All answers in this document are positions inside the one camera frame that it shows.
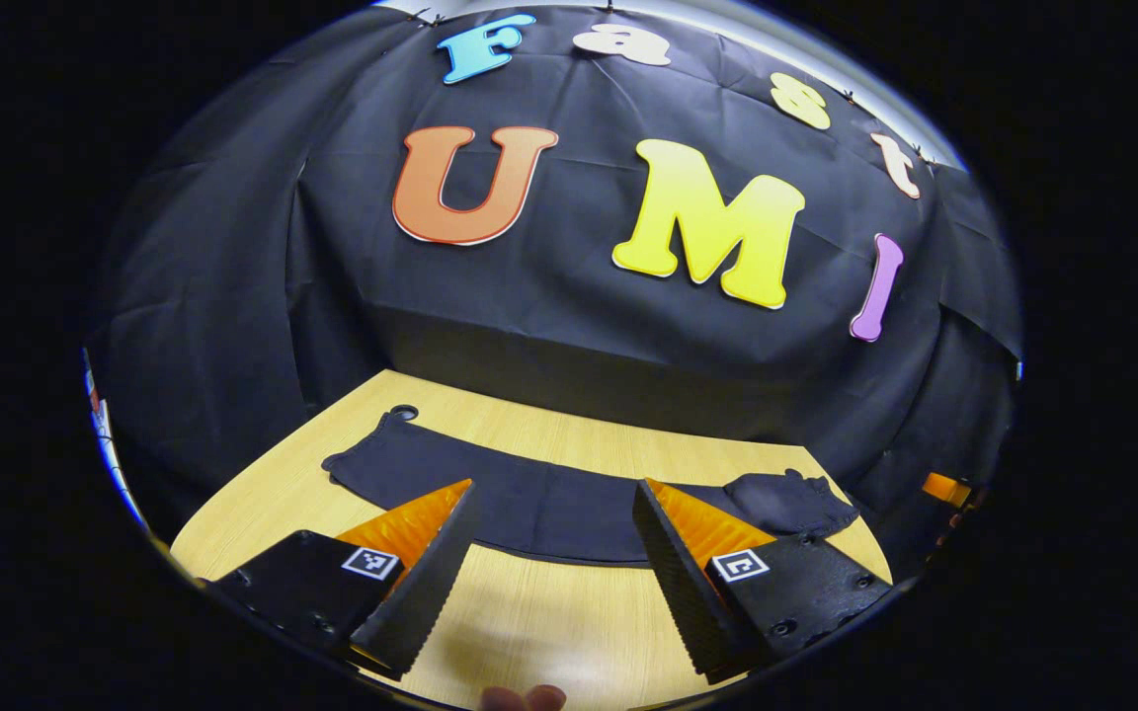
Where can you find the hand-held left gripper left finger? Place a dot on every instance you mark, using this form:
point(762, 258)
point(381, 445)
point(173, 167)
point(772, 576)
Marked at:
point(431, 592)

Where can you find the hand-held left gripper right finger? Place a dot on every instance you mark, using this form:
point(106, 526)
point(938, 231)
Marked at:
point(683, 592)

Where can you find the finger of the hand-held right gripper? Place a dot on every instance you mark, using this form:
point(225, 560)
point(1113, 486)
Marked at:
point(944, 487)

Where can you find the black jeans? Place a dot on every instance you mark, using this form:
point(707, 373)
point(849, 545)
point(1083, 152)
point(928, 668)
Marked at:
point(549, 504)

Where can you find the black backdrop cloth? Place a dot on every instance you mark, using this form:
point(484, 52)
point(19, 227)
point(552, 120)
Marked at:
point(569, 286)

